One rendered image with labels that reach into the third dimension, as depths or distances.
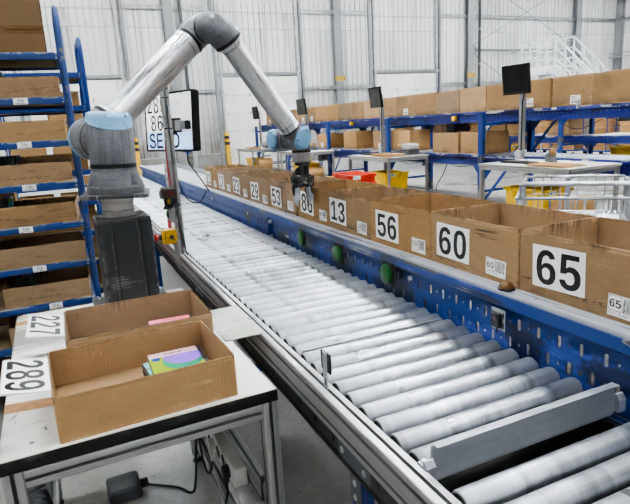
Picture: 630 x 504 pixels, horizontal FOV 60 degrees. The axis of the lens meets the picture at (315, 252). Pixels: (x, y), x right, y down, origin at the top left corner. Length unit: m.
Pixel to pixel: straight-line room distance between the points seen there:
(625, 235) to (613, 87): 5.44
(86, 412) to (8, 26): 2.22
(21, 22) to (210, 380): 2.23
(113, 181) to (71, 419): 0.93
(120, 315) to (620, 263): 1.38
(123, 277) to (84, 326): 0.26
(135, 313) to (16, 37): 1.73
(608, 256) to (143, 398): 1.06
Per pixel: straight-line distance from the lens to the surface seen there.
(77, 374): 1.52
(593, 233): 1.75
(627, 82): 6.99
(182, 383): 1.27
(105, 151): 1.96
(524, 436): 1.20
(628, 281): 1.36
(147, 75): 2.24
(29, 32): 3.13
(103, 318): 1.82
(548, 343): 1.51
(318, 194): 2.62
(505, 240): 1.59
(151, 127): 3.20
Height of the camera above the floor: 1.35
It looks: 13 degrees down
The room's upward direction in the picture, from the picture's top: 3 degrees counter-clockwise
